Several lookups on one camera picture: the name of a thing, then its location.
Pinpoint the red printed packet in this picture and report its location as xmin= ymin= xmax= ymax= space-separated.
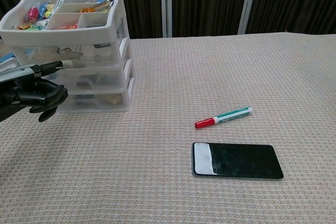
xmin=58 ymin=23 xmax=80 ymax=30

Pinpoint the beige woven tablecloth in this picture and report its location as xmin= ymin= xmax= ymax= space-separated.
xmin=0 ymin=32 xmax=336 ymax=224

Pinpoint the black folding screen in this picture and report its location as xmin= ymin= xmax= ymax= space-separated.
xmin=0 ymin=0 xmax=336 ymax=40

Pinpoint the small blue box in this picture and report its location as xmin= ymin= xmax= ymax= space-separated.
xmin=0 ymin=53 xmax=16 ymax=64

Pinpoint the blue yellow packet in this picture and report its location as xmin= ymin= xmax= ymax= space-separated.
xmin=39 ymin=1 xmax=56 ymax=19

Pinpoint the gold orange printed clip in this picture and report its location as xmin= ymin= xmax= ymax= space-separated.
xmin=79 ymin=0 xmax=115 ymax=14

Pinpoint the black smartphone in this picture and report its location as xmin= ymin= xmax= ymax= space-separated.
xmin=192 ymin=142 xmax=285 ymax=180

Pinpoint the red capped green marker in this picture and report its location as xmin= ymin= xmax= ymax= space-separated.
xmin=194 ymin=106 xmax=254 ymax=130

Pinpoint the white drawer organizer box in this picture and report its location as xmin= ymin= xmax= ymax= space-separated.
xmin=0 ymin=0 xmax=136 ymax=115

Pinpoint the red candy packet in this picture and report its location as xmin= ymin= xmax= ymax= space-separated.
xmin=24 ymin=5 xmax=40 ymax=23

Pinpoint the blue capped white marker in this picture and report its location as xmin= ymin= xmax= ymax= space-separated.
xmin=43 ymin=0 xmax=69 ymax=29

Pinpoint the clear plastic drawer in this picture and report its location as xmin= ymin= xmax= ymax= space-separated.
xmin=39 ymin=60 xmax=133 ymax=91
xmin=57 ymin=77 xmax=136 ymax=115
xmin=10 ymin=37 xmax=130 ymax=70

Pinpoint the lion print packet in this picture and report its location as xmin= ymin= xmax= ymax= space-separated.
xmin=15 ymin=23 xmax=43 ymax=31

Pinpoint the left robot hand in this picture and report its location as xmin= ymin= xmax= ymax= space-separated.
xmin=0 ymin=60 xmax=86 ymax=123

